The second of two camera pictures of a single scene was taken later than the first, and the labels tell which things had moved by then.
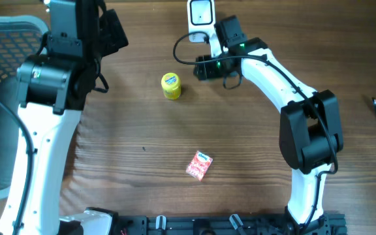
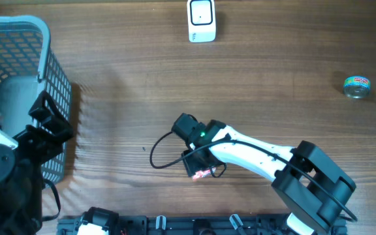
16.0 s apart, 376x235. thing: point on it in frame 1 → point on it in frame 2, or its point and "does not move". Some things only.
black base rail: (331, 224) does not move
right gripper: (205, 70) → (192, 165)
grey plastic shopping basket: (4, 42) does not move
